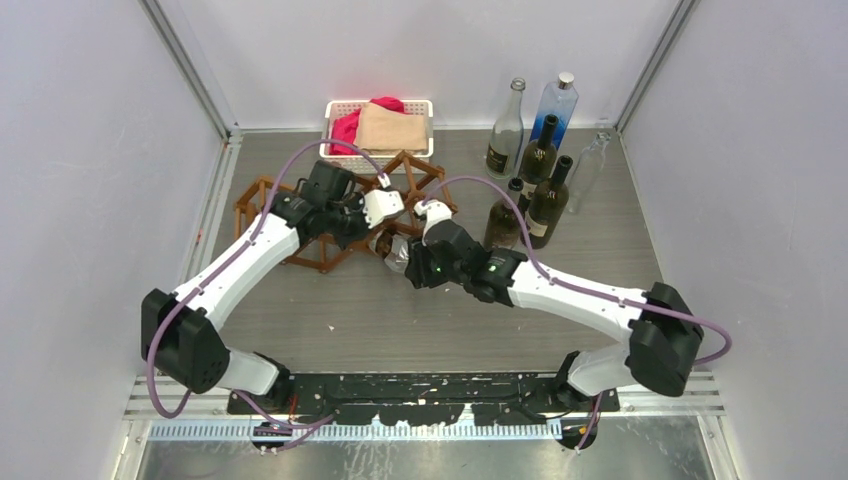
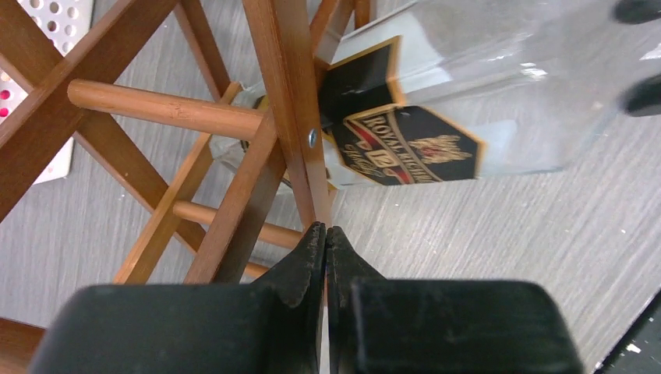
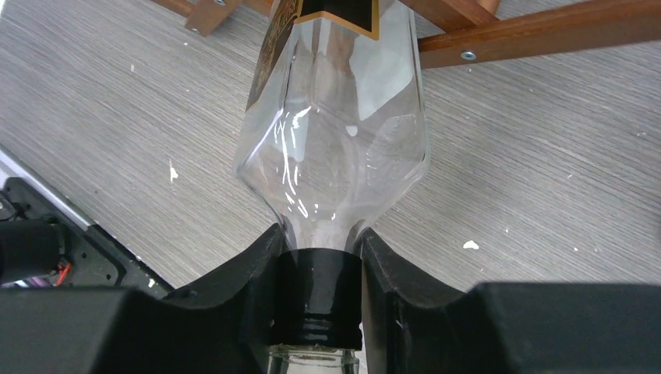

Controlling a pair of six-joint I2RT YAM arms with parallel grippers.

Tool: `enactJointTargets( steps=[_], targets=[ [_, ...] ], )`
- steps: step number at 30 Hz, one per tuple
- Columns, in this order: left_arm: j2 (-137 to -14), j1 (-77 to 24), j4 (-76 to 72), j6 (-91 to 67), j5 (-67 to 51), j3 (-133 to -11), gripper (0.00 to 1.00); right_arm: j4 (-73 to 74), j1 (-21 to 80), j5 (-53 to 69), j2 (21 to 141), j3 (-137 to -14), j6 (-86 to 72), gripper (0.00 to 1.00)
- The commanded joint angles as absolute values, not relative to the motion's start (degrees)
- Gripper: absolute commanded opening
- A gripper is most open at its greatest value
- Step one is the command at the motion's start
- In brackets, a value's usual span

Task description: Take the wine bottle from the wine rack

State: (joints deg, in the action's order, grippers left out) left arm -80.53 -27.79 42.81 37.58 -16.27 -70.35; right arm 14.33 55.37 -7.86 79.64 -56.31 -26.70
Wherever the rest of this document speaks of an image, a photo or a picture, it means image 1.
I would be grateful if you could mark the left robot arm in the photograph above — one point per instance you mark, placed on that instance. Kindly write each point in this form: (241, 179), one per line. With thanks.
(180, 330)

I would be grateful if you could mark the green bottle silver capsule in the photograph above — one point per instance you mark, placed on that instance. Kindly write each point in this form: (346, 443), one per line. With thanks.
(503, 225)

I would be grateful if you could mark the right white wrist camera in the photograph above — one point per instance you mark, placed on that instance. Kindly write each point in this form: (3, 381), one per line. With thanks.
(432, 212)

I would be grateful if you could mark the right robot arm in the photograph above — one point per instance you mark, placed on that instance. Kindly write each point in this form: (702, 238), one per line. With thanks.
(653, 347)

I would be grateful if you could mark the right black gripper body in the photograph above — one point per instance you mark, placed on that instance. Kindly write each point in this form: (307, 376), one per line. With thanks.
(446, 274)

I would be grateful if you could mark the dark green bottle white label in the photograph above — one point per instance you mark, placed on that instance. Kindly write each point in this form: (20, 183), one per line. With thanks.
(537, 160)

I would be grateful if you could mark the blue square glass bottle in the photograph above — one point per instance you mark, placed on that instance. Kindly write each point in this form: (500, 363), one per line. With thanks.
(559, 98)

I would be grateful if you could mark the small clear bottle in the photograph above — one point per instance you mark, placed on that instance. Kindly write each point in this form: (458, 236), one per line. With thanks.
(589, 166)

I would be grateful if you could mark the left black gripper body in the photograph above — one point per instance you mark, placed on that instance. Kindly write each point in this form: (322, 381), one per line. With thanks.
(351, 225)

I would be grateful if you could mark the white plastic basket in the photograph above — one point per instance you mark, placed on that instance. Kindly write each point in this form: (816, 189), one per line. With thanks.
(364, 161)

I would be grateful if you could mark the brown wooden wine rack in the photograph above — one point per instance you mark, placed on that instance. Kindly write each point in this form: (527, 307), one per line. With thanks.
(323, 253)

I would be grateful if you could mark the pink red cloth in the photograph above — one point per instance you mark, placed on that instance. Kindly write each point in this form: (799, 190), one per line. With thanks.
(345, 128)

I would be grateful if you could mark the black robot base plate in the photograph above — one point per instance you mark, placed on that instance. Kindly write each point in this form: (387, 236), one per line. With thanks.
(426, 399)

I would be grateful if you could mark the clear glass wine bottle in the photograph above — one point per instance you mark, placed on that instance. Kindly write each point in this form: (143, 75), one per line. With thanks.
(507, 134)

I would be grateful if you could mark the beige cloth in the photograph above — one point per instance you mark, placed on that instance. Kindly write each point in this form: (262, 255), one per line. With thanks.
(381, 129)

